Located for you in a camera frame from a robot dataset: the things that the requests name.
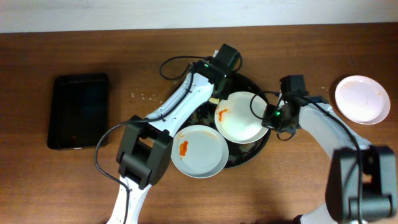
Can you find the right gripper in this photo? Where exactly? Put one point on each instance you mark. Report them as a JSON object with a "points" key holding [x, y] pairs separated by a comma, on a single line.
{"points": [[270, 121]]}

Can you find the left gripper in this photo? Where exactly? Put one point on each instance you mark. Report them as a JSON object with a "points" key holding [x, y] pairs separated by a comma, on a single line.
{"points": [[222, 91]]}

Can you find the light blue plate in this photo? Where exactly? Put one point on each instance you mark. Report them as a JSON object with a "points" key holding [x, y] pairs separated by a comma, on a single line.
{"points": [[199, 151]]}

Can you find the white plate top pinkish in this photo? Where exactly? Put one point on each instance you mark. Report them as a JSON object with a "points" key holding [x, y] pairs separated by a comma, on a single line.
{"points": [[362, 100]]}

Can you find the yellow sponge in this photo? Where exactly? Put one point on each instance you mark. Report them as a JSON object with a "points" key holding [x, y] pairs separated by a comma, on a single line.
{"points": [[215, 101]]}

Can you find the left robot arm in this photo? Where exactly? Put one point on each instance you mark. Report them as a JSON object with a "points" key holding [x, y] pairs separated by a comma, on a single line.
{"points": [[144, 152]]}

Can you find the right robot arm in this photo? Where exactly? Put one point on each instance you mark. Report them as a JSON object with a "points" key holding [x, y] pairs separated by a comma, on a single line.
{"points": [[362, 182]]}

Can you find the black round tray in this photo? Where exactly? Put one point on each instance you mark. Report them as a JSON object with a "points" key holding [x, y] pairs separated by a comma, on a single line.
{"points": [[239, 154]]}

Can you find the black rectangular tray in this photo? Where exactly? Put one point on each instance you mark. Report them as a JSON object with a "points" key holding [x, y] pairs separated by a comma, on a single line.
{"points": [[79, 111]]}

